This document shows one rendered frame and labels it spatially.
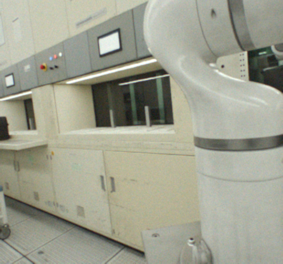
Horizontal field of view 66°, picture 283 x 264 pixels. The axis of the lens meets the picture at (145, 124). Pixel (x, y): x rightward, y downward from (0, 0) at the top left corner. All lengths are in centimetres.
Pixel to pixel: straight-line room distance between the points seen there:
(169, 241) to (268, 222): 20
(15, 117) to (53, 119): 151
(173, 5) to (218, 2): 6
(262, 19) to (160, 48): 12
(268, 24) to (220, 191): 19
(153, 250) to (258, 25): 37
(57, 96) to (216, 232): 186
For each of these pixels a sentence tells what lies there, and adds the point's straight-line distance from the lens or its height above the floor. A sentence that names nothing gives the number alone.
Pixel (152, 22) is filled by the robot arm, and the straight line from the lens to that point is 32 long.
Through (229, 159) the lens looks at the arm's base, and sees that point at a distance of 27.
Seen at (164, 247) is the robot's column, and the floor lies 76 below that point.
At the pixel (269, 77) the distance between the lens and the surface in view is 121.
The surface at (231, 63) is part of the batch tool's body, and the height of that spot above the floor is 115.
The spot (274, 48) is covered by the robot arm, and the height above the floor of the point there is 118.
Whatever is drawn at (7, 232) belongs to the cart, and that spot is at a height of 5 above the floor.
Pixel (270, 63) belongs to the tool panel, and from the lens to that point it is 192.
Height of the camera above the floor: 101
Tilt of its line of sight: 5 degrees down
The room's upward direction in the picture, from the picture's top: 6 degrees counter-clockwise
